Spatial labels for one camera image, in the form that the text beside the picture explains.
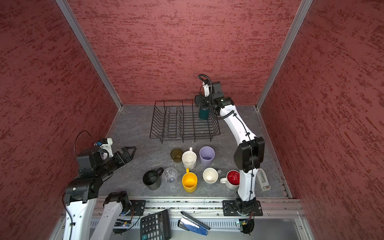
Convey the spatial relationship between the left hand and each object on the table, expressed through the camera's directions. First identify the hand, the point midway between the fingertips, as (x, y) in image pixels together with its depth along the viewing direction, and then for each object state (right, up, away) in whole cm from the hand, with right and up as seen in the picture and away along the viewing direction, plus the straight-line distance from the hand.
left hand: (131, 155), depth 70 cm
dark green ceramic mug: (+37, +21, +33) cm, 54 cm away
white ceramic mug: (+28, -6, +15) cm, 32 cm away
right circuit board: (+57, -35, +1) cm, 67 cm away
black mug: (+7, -17, +12) cm, 22 cm away
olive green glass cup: (+19, -5, +21) cm, 29 cm away
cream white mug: (+40, -15, +13) cm, 45 cm away
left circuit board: (-4, -34, +1) cm, 34 cm away
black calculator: (+13, -33, -3) cm, 35 cm away
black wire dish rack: (+20, +17, +34) cm, 43 cm away
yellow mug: (+28, -17, +12) cm, 35 cm away
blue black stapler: (+28, -32, -1) cm, 43 cm away
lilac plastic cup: (+38, -3, +14) cm, 40 cm away
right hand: (+35, +29, +17) cm, 48 cm away
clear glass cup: (+16, -15, +15) cm, 27 cm away
